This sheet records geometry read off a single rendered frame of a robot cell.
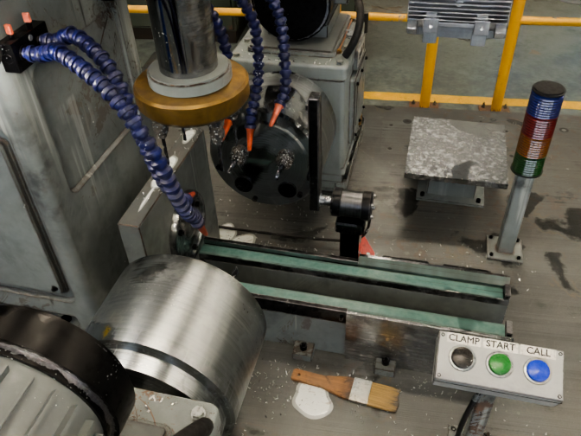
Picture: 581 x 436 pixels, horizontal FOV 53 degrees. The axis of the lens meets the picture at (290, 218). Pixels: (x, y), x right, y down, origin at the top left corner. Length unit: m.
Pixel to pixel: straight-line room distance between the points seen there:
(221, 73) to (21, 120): 0.29
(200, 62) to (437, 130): 0.86
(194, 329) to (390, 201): 0.86
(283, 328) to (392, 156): 0.72
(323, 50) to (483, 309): 0.67
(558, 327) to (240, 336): 0.71
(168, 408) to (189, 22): 0.51
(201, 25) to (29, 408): 0.56
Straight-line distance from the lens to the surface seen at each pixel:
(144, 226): 0.98
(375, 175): 1.62
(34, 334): 0.55
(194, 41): 0.88
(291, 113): 1.20
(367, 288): 1.18
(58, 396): 0.55
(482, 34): 1.29
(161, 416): 0.71
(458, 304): 1.18
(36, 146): 0.93
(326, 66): 1.36
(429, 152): 1.51
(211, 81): 0.89
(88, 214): 1.06
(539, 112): 1.20
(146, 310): 0.81
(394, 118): 1.87
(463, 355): 0.87
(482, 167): 1.49
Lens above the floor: 1.75
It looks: 40 degrees down
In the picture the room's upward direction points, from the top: 3 degrees counter-clockwise
